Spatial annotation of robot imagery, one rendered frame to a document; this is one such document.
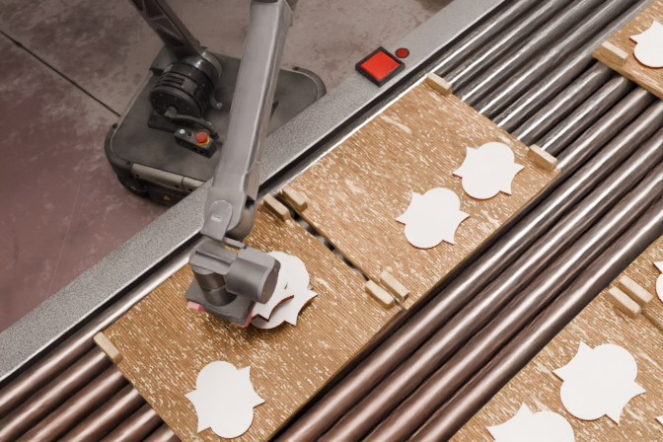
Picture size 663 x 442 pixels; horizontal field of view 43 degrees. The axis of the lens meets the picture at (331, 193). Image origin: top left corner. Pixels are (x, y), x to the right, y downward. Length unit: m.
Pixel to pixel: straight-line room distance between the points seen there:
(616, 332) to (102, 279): 0.91
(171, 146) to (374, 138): 1.11
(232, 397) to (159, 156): 1.35
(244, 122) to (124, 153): 1.44
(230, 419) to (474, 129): 0.72
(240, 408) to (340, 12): 2.14
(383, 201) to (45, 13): 2.31
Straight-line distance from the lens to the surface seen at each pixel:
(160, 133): 2.70
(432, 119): 1.69
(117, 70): 3.28
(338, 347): 1.44
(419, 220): 1.54
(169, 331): 1.50
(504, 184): 1.59
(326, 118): 1.73
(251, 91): 1.28
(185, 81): 2.57
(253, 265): 1.21
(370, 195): 1.58
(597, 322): 1.48
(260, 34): 1.31
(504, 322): 1.47
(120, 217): 2.85
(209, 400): 1.42
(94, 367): 1.55
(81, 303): 1.61
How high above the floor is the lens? 2.24
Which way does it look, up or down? 55 degrees down
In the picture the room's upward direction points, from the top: 9 degrees counter-clockwise
